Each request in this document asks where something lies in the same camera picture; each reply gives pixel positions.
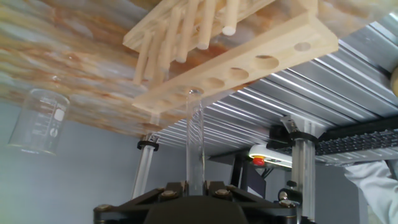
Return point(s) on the aluminium frame beam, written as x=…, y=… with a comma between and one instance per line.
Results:
x=303, y=168

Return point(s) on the black keyboard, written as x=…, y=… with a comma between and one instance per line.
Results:
x=357, y=141

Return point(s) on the black knob clamp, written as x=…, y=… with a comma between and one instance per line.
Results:
x=289, y=194

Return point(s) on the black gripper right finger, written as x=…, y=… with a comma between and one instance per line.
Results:
x=267, y=213

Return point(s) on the white emergency stop pendant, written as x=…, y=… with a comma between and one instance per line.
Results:
x=270, y=152

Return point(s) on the white sleeved forearm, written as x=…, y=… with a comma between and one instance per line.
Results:
x=376, y=186

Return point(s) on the metal pole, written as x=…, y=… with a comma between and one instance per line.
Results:
x=144, y=168

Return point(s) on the dark rectangular box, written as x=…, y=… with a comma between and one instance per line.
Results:
x=253, y=180

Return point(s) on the clear glass beaker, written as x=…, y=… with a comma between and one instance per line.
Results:
x=40, y=121

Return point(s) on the orange marble pattern mat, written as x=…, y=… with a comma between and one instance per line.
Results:
x=77, y=56

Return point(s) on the clear glass test tube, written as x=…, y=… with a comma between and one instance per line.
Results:
x=195, y=140

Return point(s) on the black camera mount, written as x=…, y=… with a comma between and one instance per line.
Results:
x=278, y=137

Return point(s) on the wooden test tube rack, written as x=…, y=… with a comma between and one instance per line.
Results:
x=280, y=40

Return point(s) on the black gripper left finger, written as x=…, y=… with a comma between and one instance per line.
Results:
x=118, y=213

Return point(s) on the wooden pole stand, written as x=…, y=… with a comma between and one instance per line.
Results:
x=395, y=82

